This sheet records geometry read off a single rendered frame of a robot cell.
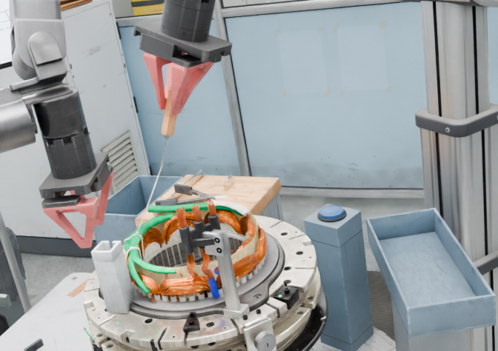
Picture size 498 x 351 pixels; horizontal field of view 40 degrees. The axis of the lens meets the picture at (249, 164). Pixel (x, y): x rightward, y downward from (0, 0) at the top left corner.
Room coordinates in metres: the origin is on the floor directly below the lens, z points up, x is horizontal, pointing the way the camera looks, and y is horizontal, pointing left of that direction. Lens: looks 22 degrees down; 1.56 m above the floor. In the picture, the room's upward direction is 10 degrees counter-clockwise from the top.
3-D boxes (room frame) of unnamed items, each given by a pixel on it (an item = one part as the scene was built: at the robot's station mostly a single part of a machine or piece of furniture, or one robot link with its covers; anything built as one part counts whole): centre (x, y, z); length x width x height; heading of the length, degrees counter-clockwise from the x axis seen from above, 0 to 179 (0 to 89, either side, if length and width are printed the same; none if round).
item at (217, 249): (0.68, 0.05, 1.20); 0.02 x 0.01 x 0.03; 59
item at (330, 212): (1.02, -0.12, 1.04); 0.04 x 0.04 x 0.01
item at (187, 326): (0.68, 0.10, 1.10); 0.03 x 0.02 x 0.01; 177
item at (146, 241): (0.85, 0.16, 1.12); 0.06 x 0.02 x 0.04; 157
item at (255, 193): (1.11, 0.08, 1.05); 0.20 x 0.19 x 0.02; 62
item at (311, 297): (0.79, -0.05, 1.05); 0.09 x 0.04 x 0.01; 157
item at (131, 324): (0.81, 0.09, 1.09); 0.32 x 0.32 x 0.01
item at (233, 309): (0.69, 0.04, 1.15); 0.03 x 0.02 x 0.12; 59
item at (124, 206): (1.18, 0.22, 0.92); 0.17 x 0.11 x 0.28; 152
